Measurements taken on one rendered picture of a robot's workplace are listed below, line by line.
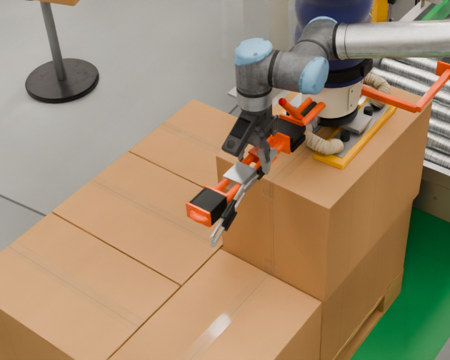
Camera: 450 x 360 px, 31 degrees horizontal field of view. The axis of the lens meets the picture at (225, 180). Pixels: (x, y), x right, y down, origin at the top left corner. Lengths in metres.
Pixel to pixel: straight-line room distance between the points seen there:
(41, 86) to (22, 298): 2.00
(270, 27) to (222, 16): 1.01
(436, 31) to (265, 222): 0.84
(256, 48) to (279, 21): 2.06
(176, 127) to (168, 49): 1.52
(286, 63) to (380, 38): 0.23
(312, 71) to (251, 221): 0.72
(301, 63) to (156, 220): 1.07
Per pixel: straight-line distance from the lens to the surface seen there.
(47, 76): 4.52
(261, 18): 3.93
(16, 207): 3.78
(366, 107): 2.49
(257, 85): 1.95
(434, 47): 1.92
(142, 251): 2.69
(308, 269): 2.45
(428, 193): 2.96
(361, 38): 1.96
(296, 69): 1.89
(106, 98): 4.31
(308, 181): 2.30
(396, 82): 3.41
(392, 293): 3.17
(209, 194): 2.04
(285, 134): 2.22
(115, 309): 2.54
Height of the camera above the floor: 2.48
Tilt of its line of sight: 42 degrees down
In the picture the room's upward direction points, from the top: 4 degrees counter-clockwise
